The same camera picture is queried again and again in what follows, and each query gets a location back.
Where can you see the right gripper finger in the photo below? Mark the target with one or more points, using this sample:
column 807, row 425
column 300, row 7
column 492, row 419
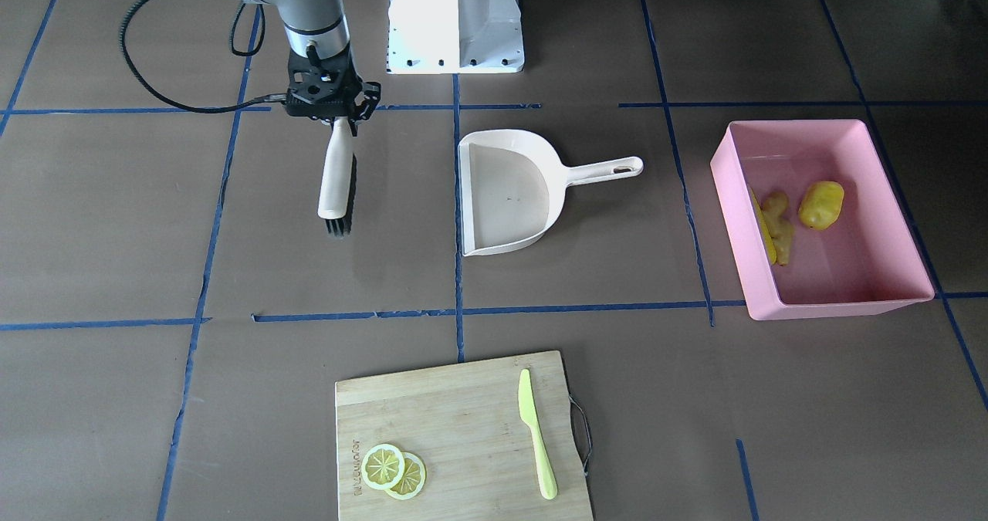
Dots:
column 372, row 92
column 277, row 99

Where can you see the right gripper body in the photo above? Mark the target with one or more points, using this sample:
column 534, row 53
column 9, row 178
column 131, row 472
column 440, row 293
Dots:
column 367, row 97

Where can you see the wooden handle black brush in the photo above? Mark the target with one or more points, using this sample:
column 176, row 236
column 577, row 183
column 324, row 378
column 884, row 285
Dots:
column 337, row 186

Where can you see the pink dustpan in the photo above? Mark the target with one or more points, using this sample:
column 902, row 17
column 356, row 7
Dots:
column 513, row 187

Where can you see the yellow toy corn cob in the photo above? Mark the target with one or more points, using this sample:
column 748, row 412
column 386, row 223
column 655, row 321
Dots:
column 767, row 239

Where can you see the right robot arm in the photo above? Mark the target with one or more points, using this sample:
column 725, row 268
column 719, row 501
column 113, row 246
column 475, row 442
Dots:
column 315, row 29

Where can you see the pink plastic bin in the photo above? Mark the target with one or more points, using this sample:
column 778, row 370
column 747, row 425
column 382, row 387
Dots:
column 866, row 263

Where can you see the wooden cutting board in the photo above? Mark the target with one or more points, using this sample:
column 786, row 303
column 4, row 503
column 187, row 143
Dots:
column 463, row 421

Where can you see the yellow-green plastic knife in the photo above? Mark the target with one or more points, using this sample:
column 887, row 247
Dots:
column 545, row 477

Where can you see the white pillar mount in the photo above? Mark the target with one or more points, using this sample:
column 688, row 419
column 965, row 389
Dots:
column 431, row 37

